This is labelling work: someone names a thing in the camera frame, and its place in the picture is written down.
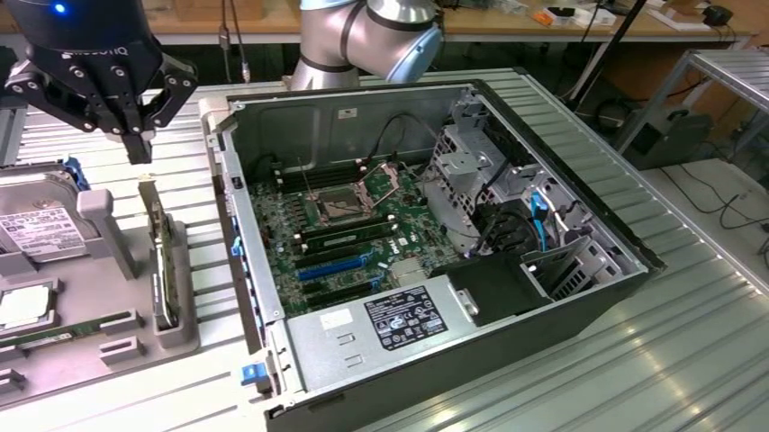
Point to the perforated silver drive cage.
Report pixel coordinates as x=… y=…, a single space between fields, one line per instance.
x=460 y=162

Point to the green motherboard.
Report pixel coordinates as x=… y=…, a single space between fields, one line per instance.
x=277 y=252

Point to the black tripod pole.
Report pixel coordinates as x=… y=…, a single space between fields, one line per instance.
x=613 y=45

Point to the green RAM stick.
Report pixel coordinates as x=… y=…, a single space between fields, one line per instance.
x=48 y=337
x=349 y=237

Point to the black PC case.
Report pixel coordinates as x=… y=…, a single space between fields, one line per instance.
x=481 y=369

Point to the blue expansion card retainer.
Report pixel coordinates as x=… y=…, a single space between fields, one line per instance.
x=235 y=240

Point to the black floor device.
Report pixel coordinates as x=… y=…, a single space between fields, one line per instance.
x=681 y=135

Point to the black power adapter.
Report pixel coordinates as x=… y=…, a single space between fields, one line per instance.
x=717 y=15

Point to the long black expansion slot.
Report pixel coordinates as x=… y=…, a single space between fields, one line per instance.
x=337 y=293
x=337 y=303
x=330 y=258

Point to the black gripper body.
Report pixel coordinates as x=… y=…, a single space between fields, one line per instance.
x=84 y=27

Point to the slotted silver disk bay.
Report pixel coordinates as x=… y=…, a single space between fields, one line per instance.
x=570 y=270

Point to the metal socket cover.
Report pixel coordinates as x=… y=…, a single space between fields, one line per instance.
x=389 y=173

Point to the white flat box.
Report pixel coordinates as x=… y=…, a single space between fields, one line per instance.
x=673 y=20

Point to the wooden workbench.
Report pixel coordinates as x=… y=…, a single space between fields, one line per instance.
x=498 y=27

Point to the silver chipset heatsink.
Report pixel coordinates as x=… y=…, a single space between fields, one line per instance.
x=409 y=270

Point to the silver hard disk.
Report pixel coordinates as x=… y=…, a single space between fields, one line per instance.
x=36 y=225

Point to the grey parts rack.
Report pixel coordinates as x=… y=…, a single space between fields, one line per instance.
x=78 y=288

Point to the blue case latch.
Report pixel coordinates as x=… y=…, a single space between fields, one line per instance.
x=251 y=375

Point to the green graphics card black cooler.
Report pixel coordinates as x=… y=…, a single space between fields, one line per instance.
x=162 y=270

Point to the short black expansion slot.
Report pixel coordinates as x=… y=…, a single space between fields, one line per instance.
x=314 y=286

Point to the orange and white box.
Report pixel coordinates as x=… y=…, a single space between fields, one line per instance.
x=592 y=18

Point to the black RAM slot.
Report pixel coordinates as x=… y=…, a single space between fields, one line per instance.
x=318 y=181
x=345 y=230
x=318 y=168
x=318 y=172
x=318 y=177
x=345 y=224
x=345 y=227

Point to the silver CPU socket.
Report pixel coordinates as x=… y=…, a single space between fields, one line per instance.
x=337 y=204

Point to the blue expansion slot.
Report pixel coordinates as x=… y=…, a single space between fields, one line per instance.
x=330 y=268

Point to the grey power supply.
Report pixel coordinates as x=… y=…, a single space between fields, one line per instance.
x=337 y=351

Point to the aluminium frame table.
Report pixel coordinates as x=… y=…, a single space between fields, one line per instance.
x=741 y=63

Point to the blue disk bracket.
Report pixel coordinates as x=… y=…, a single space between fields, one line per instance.
x=75 y=173

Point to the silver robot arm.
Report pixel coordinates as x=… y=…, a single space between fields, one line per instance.
x=337 y=36

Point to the thin metal locking lever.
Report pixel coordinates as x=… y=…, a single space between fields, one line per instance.
x=305 y=177

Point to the silver CPU chip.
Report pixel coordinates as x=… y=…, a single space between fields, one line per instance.
x=20 y=306

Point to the grey metal frame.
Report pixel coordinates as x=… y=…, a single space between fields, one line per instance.
x=12 y=144

